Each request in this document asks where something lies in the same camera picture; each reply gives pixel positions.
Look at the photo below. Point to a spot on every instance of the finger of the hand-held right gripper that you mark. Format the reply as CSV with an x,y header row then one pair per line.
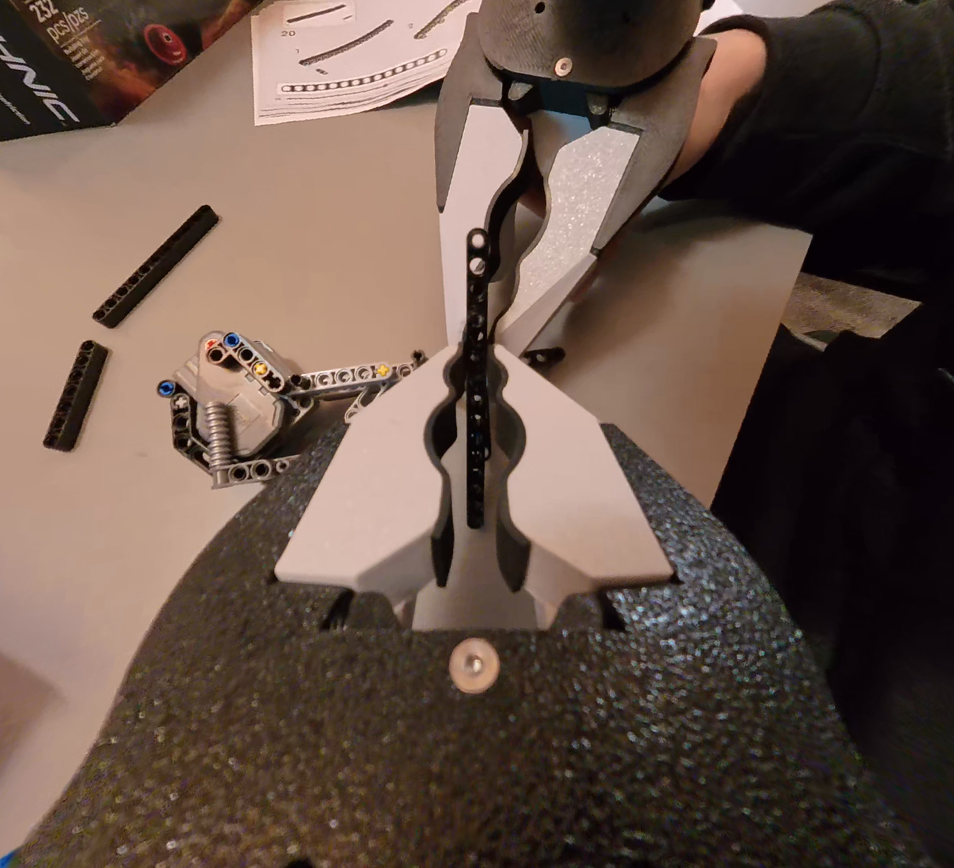
x,y
477,160
581,197

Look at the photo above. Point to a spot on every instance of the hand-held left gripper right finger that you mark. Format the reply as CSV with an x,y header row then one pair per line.
x,y
589,510

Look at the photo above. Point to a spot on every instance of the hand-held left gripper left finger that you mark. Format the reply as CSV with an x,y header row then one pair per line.
x,y
350,510

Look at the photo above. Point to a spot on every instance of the long black toy beam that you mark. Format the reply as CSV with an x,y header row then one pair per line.
x,y
477,436
156,264

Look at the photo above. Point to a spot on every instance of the person's right forearm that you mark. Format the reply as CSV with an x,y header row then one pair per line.
x,y
842,123

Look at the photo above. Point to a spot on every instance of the person's right hand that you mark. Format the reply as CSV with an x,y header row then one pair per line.
x,y
727,85

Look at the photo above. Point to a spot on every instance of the grey toy brick assembly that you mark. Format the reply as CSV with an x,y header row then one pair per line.
x,y
238,406

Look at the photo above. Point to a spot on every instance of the white instruction booklet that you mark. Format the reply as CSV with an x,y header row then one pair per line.
x,y
358,63

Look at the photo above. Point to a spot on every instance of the black toy pin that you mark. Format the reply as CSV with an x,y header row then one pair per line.
x,y
544,355

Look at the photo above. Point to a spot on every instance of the person's black clothing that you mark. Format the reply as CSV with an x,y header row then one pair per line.
x,y
857,473

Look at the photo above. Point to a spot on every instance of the short black toy beam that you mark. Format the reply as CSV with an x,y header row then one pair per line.
x,y
74,395

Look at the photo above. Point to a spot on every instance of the toy set cardboard box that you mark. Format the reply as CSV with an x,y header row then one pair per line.
x,y
112,3

